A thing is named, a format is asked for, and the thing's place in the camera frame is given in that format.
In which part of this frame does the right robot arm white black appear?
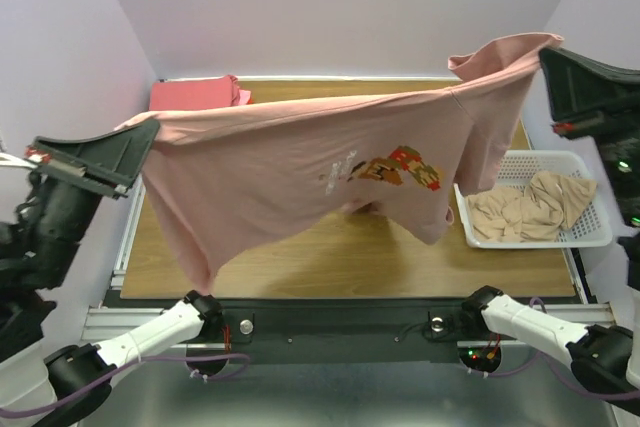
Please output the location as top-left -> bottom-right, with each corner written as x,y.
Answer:
460,48 -> 639,414

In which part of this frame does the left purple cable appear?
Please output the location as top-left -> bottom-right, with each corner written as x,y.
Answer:
0,351 -> 251,421

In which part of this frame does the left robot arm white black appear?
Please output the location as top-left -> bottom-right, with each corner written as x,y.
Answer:
1,119 -> 223,426

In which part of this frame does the dusty pink printed t-shirt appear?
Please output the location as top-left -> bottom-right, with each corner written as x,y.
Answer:
133,33 -> 563,293

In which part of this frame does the folded coral pink t-shirt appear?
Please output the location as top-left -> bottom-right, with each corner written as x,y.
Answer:
149,75 -> 242,111

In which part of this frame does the aluminium frame rail left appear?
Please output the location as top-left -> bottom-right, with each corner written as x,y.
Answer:
100,179 -> 146,305

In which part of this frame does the aluminium frame rail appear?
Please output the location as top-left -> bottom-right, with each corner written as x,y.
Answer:
100,179 -> 146,305
81,307 -> 163,343

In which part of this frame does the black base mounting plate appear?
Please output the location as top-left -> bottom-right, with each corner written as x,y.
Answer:
195,298 -> 491,364

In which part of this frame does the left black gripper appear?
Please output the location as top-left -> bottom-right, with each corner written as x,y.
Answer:
29,111 -> 172,278

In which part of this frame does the beige crumpled t-shirt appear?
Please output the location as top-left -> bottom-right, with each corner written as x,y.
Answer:
466,171 -> 597,243

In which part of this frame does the white plastic laundry basket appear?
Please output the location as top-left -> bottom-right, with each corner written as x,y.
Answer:
454,150 -> 613,249

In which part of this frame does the aluminium frame rail front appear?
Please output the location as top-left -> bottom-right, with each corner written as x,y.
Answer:
81,307 -> 163,343

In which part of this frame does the folded light pink t-shirt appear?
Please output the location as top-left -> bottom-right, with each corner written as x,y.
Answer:
237,89 -> 253,105

